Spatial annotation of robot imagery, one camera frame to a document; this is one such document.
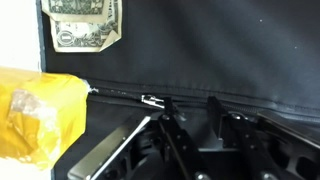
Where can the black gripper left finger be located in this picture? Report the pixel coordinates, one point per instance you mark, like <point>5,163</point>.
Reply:
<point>182,147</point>

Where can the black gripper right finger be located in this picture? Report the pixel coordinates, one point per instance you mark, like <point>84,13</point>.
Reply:
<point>233,131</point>

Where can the silver zipper pull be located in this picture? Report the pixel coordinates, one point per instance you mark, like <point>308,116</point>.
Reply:
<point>152,101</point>

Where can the black zip-up jersey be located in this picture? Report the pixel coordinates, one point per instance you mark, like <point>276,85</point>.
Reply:
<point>259,58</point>

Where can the white block with yellow tape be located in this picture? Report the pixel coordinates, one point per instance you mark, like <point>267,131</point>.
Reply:
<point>41,114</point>

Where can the folded dollar bill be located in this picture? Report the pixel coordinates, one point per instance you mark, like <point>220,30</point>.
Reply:
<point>84,25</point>

